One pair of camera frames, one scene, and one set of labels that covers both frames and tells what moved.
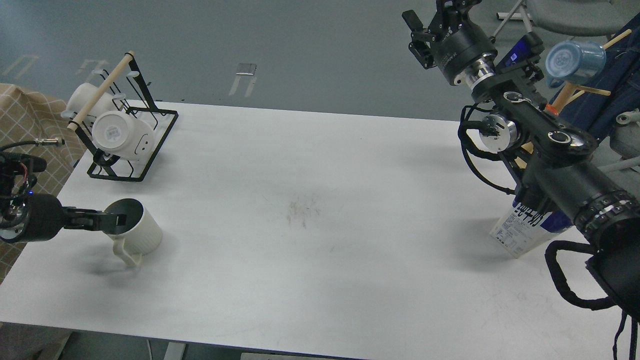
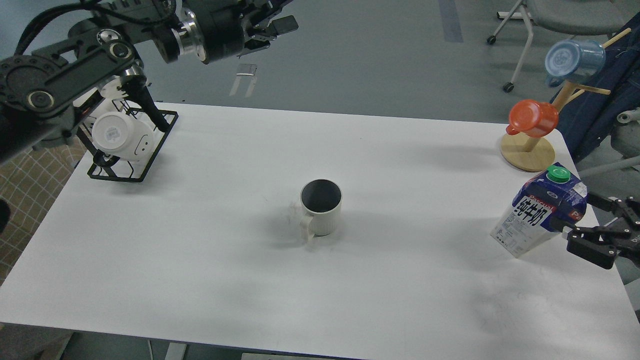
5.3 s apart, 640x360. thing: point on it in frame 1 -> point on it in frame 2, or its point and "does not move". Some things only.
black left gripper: x=84 y=219 -> x=214 y=31
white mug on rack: x=126 y=136 does not move
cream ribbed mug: x=142 y=235 -> x=320 y=200
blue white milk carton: x=517 y=228 does not move
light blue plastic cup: x=574 y=62 does not move
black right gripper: x=460 y=41 -> x=599 y=245
